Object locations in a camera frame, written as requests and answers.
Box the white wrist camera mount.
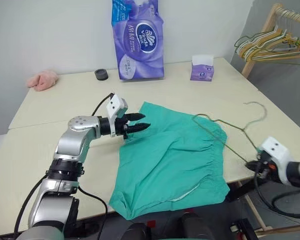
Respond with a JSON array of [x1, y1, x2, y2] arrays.
[[105, 93, 129, 138], [258, 136, 296, 186]]

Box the dark rounded shape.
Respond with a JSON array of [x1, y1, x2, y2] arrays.
[[124, 221, 151, 240], [180, 210, 204, 240]]

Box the pink cloth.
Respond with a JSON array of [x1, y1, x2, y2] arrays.
[[26, 69, 60, 92]]

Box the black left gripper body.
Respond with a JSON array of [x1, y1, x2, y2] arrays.
[[114, 112, 131, 140]]

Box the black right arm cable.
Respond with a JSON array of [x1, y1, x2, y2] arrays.
[[253, 171, 300, 219]]

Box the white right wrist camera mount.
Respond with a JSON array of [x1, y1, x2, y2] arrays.
[[258, 136, 296, 186]]

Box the green shorts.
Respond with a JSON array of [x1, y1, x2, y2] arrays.
[[108, 100, 231, 221]]

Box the small purple tissue pack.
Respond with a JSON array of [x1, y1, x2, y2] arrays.
[[189, 53, 215, 82]]

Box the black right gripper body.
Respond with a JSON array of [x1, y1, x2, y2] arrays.
[[254, 151, 279, 180]]

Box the olive wire hanger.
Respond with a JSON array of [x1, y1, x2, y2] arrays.
[[191, 100, 269, 166]]

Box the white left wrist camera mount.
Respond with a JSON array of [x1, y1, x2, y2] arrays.
[[105, 93, 129, 138]]

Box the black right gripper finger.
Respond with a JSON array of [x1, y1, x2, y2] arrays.
[[244, 160, 260, 173]]

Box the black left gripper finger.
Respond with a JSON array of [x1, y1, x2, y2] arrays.
[[126, 122, 152, 134], [126, 112, 147, 121]]

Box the purple tissue multipack bag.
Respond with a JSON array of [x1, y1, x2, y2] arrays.
[[110, 0, 165, 81]]

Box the black round container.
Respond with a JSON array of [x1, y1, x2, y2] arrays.
[[94, 68, 109, 82]]

